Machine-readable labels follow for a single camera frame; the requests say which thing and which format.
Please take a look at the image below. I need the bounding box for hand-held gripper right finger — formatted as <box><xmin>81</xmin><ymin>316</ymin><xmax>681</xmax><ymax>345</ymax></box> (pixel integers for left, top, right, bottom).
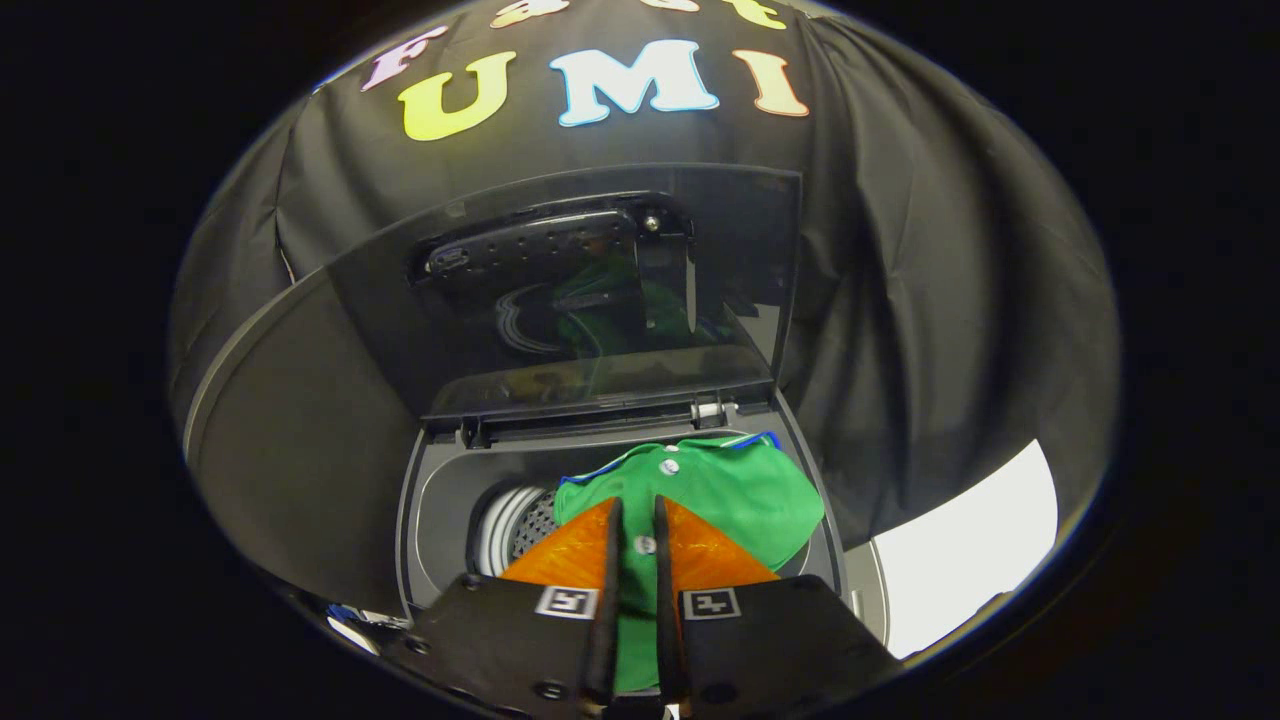
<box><xmin>652</xmin><ymin>495</ymin><xmax>903</xmax><ymax>720</ymax></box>

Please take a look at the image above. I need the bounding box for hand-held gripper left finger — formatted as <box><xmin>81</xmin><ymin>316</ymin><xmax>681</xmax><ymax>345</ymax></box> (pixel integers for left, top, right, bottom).
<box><xmin>384</xmin><ymin>497</ymin><xmax>624</xmax><ymax>717</ymax></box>

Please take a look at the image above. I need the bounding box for green polo shirt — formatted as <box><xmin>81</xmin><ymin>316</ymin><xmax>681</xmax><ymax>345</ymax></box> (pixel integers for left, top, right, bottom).
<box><xmin>552</xmin><ymin>431</ymin><xmax>827</xmax><ymax>694</ymax></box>

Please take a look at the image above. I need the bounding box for dark washing machine lid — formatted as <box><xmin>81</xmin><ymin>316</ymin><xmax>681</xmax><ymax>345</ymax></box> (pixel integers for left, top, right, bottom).
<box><xmin>325</xmin><ymin>164</ymin><xmax>805</xmax><ymax>447</ymax></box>

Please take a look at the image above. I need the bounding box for white board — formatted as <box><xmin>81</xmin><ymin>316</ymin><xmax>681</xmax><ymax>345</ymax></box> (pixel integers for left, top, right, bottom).
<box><xmin>868</xmin><ymin>439</ymin><xmax>1060</xmax><ymax>660</ymax></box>

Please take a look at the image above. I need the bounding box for black backdrop cloth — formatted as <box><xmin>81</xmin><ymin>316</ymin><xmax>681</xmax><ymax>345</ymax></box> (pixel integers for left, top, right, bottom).
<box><xmin>167</xmin><ymin>0</ymin><xmax>1122</xmax><ymax>561</ymax></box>

